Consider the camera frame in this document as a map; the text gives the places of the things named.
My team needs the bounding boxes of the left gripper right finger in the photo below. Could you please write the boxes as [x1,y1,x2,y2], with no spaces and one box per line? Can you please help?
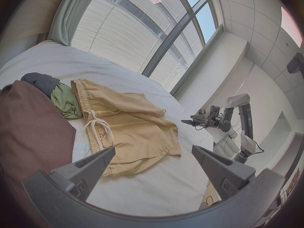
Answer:
[191,145,256,200]

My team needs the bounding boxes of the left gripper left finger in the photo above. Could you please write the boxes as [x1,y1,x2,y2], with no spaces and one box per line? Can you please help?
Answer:
[49,146,116,202]

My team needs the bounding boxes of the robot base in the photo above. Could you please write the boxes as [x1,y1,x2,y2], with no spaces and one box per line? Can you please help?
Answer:
[212,133,239,158]

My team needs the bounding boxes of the beige shorts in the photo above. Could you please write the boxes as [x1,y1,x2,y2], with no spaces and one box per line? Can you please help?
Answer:
[70,78,182,177]

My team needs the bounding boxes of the brown garment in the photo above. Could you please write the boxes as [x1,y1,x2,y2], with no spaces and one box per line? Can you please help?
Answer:
[0,80,77,224]

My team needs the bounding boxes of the green garment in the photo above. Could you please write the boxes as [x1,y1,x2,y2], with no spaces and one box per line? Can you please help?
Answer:
[51,83,82,120]

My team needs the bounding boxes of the dark grey garment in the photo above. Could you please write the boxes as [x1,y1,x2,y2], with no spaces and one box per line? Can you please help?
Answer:
[21,73,60,99]

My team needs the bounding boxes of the window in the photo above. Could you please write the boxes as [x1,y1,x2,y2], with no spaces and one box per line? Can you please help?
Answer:
[69,0,225,97]

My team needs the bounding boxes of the blue-green curtain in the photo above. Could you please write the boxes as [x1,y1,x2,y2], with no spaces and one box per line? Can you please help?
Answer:
[49,0,105,46]

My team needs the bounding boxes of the black cable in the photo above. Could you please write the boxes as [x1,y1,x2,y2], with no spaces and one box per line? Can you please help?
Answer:
[253,140,265,154]

